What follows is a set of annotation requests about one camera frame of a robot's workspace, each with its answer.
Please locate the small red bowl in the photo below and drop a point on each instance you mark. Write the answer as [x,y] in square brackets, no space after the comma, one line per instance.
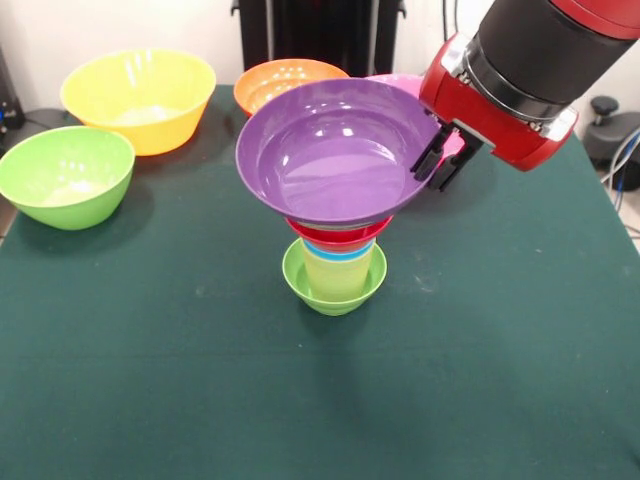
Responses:
[335,239]

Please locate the large pink bowl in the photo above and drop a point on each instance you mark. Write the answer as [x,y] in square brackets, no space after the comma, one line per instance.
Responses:
[400,82]

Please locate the purple bowl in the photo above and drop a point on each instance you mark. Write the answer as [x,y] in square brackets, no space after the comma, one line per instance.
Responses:
[330,160]

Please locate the black equipment box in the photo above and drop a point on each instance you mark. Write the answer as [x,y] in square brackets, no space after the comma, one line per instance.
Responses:
[10,110]

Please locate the dark green tablecloth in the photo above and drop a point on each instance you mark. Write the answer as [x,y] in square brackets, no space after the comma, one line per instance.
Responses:
[250,400]

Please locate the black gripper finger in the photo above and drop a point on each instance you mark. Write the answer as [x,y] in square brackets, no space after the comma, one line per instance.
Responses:
[430,160]
[452,172]

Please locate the yellow cup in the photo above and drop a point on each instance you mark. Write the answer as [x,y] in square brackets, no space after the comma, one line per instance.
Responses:
[337,280]

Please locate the orange bowl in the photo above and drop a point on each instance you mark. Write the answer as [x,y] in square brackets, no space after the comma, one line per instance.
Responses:
[270,82]

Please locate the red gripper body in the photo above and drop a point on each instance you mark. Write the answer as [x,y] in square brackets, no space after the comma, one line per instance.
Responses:
[480,115]

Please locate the large green bowl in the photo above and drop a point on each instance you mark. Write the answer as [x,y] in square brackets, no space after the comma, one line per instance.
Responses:
[60,180]

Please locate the small green bowl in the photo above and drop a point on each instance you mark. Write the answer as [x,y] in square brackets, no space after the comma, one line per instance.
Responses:
[335,306]

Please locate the blue cup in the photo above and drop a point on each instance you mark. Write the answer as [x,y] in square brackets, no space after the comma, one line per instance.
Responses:
[340,256]

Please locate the large yellow bowl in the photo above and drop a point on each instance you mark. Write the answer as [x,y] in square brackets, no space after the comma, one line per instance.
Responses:
[140,90]

